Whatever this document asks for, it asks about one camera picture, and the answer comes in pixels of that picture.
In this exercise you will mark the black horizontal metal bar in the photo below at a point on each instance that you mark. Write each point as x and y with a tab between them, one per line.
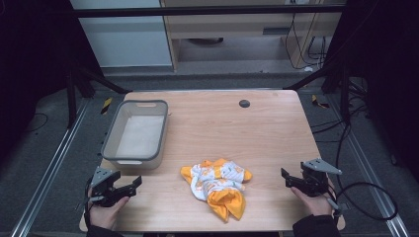
197	11

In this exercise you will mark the white cabinet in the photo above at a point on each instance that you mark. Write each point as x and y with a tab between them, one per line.
125	42

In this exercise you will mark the black metal stand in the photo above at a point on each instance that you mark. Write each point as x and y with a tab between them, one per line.
70	95
344	92

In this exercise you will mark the aluminium floor rail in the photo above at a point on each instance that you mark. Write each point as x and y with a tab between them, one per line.
365	164
49	174

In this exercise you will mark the person's left hand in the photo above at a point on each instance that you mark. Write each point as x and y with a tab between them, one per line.
103	215

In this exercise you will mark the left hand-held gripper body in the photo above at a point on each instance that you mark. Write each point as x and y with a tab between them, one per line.
100	176

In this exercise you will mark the yellow and black floor tape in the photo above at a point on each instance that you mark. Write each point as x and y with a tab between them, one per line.
318	102
106	106

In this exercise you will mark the light wooden shelf unit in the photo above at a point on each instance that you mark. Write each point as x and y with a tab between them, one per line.
230	29

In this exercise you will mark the white basket with grey rim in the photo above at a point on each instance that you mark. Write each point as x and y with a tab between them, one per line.
138	135

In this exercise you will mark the orange and white garment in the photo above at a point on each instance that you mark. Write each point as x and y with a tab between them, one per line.
217	187

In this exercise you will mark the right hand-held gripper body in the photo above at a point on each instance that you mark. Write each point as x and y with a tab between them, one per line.
318	181

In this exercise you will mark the dark round table grommet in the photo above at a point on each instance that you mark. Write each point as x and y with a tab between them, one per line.
244	103

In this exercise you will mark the person's right hand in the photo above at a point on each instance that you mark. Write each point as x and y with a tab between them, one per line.
318	205

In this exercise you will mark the black curtain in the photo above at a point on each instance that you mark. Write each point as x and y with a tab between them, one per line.
388	65
29	65

